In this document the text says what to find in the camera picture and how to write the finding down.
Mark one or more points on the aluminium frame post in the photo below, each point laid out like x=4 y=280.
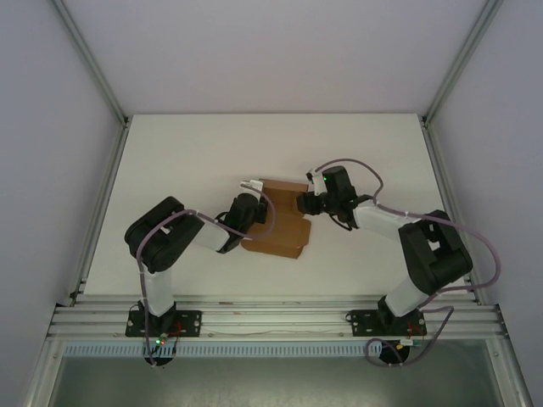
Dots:
x=462 y=59
x=91 y=59

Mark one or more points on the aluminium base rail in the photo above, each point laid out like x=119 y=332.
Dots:
x=275 y=318

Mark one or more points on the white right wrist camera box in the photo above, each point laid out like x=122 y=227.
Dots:
x=313 y=174

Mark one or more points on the aluminium table side rail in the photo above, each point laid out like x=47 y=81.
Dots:
x=99 y=212
x=449 y=203

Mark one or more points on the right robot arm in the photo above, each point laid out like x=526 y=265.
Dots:
x=432 y=254

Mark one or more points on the brown cardboard box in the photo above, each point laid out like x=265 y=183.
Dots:
x=288 y=233

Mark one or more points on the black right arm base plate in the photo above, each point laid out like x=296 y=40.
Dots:
x=365 y=322

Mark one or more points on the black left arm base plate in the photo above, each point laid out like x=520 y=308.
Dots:
x=191 y=322

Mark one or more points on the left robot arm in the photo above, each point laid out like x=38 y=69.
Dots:
x=161 y=237

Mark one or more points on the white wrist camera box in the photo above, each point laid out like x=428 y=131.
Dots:
x=313 y=174
x=252 y=184

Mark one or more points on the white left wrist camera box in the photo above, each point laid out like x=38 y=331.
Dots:
x=252 y=184

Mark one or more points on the grey metal panel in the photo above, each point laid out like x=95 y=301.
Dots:
x=275 y=383

